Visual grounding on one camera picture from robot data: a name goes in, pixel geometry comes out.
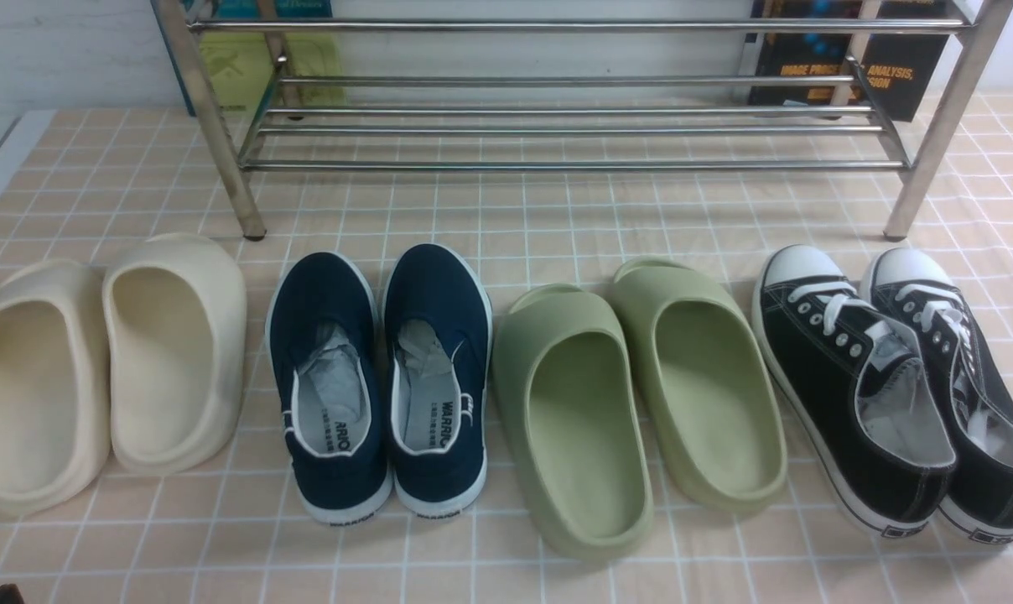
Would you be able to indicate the navy canvas shoe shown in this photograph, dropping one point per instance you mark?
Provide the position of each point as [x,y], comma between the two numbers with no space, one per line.
[321,336]
[438,327]

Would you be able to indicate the steel shoe rack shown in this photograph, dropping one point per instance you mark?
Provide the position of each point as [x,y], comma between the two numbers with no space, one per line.
[855,108]

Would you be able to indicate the green slipper left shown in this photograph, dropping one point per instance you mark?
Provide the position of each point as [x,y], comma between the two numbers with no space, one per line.
[563,389]

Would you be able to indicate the green slipper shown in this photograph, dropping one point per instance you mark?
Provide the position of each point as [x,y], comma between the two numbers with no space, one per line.
[700,372]
[563,389]

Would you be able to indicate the green slipper right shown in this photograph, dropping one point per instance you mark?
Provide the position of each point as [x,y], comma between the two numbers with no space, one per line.
[700,372]

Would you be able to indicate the cream slipper inner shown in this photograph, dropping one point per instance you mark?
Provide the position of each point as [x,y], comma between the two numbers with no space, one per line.
[176,310]

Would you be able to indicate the cream slipper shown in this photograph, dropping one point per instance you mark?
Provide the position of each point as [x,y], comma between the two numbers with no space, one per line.
[176,310]
[54,385]

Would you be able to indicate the black canvas sneaker left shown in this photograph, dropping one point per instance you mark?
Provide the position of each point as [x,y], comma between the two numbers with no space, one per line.
[857,381]

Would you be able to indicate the black canvas sneaker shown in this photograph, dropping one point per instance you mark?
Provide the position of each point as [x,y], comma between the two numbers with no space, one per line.
[909,287]
[857,381]

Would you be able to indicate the black book orange title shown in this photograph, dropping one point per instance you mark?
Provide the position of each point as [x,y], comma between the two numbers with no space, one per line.
[899,67]

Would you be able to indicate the cream slipper far left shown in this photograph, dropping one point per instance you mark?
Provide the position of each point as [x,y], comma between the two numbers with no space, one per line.
[54,385]

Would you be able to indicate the black canvas sneaker right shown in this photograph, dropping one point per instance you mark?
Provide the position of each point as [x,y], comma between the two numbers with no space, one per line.
[909,287]

